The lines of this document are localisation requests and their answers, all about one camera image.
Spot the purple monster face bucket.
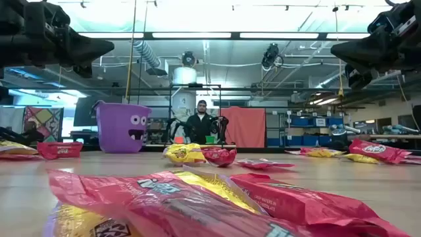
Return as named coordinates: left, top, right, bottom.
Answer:
left=91, top=99, right=153, bottom=154

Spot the white hanging sheet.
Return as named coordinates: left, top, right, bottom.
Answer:
left=0, top=105, right=24, bottom=134

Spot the black ceiling cable reel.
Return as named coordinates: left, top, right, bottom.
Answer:
left=261, top=42, right=284, bottom=70

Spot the overhead LED light bar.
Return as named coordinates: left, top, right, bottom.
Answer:
left=78, top=31, right=372, bottom=41

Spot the person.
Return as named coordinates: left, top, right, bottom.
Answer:
left=184, top=99, right=220, bottom=145

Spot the background wooden table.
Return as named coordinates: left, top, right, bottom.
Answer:
left=144, top=143, right=237, bottom=148

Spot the black ceiling fan unit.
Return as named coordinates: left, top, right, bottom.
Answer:
left=182, top=51, right=198, bottom=68

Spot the ceiling fluorescent light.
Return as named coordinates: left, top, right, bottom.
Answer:
left=308, top=96, right=340, bottom=107

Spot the long wooden work table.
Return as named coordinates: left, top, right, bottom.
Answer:
left=347, top=133, right=421, bottom=141

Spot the white cylinder tank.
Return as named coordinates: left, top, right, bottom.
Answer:
left=172, top=66, right=198, bottom=111

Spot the yellow candy packet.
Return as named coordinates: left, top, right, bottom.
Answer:
left=0, top=139, right=39, bottom=156
left=162, top=143, right=207, bottom=166
left=41, top=202, right=142, bottom=237
left=173, top=165, right=268, bottom=215
left=343, top=153, right=384, bottom=165
left=305, top=148, right=346, bottom=159

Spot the black metal station frame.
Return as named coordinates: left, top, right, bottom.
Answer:
left=168, top=82, right=223, bottom=145

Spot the corrugated silver duct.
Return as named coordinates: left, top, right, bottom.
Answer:
left=132, top=39, right=162, bottom=69

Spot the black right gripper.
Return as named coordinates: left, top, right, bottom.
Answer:
left=331, top=0, right=421, bottom=90

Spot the black monitor screen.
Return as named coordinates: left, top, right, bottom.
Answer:
left=72, top=95, right=99, bottom=127

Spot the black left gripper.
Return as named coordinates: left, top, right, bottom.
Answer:
left=0, top=0, right=115, bottom=79

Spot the large silver ventilation duct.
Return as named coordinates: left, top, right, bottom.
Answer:
left=315, top=70, right=348, bottom=90

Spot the shelf with blue bins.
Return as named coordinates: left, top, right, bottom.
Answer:
left=266, top=113, right=345, bottom=147

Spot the dark background equipment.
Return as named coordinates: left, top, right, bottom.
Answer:
left=0, top=121, right=45, bottom=145

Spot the yellow hanging cord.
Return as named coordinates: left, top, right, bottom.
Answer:
left=332, top=5, right=345, bottom=99

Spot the pink and yellow foreground bag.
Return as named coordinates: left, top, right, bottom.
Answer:
left=47, top=169, right=270, bottom=237

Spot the yellow hanging cable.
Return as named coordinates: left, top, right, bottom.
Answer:
left=124, top=0, right=137, bottom=101

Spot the colourful patchwork quilt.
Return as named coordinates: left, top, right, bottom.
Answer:
left=22, top=105, right=64, bottom=144

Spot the orange hanging cloth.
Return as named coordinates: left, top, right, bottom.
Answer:
left=219, top=105, right=266, bottom=149

